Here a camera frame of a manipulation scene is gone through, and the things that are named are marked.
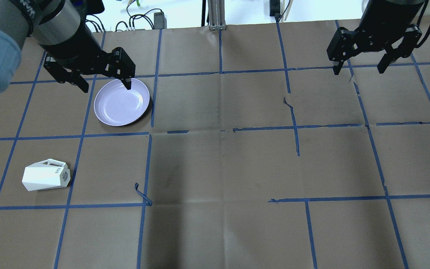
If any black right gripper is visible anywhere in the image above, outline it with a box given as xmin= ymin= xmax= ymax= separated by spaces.
xmin=327 ymin=24 xmax=423 ymax=75

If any lavender plate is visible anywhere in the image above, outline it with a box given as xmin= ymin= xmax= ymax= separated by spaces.
xmin=93 ymin=78 xmax=151 ymax=127

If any black cable bundle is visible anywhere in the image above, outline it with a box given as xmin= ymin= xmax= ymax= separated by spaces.
xmin=84 ymin=0 xmax=163 ymax=33

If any black power adapter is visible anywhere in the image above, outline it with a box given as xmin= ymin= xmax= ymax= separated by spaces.
xmin=268 ymin=0 xmax=281 ymax=18

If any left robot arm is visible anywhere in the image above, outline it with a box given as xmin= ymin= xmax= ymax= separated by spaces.
xmin=0 ymin=0 xmax=136 ymax=93

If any white faceted cup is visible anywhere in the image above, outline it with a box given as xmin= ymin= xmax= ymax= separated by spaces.
xmin=22 ymin=159 xmax=71 ymax=191

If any grey power brick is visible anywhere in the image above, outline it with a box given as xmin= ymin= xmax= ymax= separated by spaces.
xmin=153 ymin=12 xmax=166 ymax=30

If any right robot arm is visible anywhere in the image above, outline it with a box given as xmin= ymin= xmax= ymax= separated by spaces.
xmin=327 ymin=0 xmax=430 ymax=75

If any aluminium frame post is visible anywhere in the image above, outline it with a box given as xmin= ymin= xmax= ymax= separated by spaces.
xmin=208 ymin=0 xmax=226 ymax=32

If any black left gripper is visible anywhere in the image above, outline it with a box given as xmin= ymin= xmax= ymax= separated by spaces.
xmin=43 ymin=47 xmax=136 ymax=93

